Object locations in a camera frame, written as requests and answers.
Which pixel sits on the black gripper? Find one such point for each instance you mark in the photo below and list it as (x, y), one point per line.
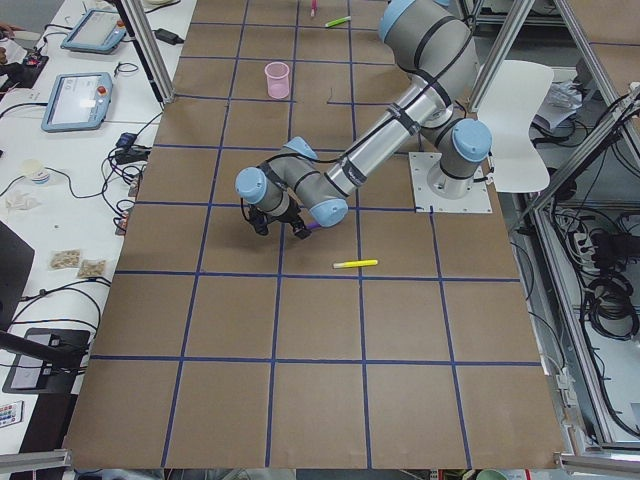
(291, 216)

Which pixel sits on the white chair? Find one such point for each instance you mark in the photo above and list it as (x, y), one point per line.
(508, 109)

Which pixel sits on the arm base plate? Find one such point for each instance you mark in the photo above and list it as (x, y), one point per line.
(435, 192)

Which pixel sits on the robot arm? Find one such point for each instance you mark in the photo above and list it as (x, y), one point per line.
(437, 52)

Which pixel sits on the blue teach pendant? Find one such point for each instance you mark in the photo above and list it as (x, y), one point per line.
(98, 31)
(78, 102)

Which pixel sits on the pink mesh cup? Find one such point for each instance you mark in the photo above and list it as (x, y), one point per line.
(277, 78)

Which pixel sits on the black power adapter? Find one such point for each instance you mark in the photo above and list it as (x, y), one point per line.
(168, 37)

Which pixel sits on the yellow highlighter pen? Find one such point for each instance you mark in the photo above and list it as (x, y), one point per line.
(355, 264)

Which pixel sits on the green highlighter pen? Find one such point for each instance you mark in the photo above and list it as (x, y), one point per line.
(337, 22)

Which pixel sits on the aluminium frame post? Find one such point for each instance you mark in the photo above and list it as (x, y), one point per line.
(145, 45)

